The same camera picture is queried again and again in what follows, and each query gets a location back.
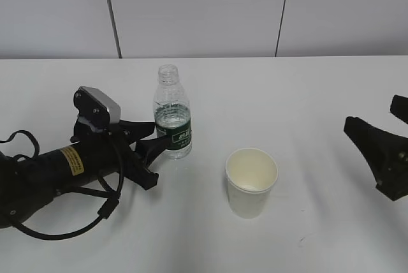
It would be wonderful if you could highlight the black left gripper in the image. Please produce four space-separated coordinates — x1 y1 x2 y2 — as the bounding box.
71 120 171 190

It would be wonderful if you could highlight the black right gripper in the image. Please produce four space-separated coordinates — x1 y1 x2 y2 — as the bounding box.
344 94 408 202

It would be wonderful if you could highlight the clear water bottle green label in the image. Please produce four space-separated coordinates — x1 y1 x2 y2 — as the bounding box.
153 64 192 159

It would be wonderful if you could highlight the white paper cup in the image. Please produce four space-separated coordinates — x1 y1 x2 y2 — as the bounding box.
225 148 279 219

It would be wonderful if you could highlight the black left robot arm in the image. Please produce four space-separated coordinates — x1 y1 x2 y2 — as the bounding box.
1 121 171 228

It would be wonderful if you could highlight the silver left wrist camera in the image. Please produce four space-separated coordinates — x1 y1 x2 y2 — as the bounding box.
73 86 121 133

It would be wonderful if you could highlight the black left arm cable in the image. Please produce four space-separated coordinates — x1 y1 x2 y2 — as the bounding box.
0 129 125 241

